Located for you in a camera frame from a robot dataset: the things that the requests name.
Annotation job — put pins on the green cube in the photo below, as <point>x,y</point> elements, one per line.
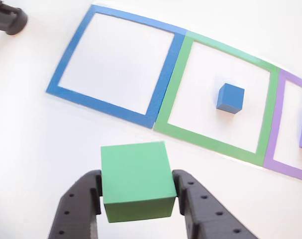
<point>135,171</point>

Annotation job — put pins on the small blue cube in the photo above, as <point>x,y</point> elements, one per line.
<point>229,97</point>

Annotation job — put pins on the purple square frame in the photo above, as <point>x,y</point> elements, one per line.
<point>277,112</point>

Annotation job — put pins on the green square frame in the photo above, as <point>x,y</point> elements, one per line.
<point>175,87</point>

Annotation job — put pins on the blue square frame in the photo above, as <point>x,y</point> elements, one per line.
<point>68,57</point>

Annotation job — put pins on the black camera tripod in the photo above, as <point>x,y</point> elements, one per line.
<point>9,20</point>

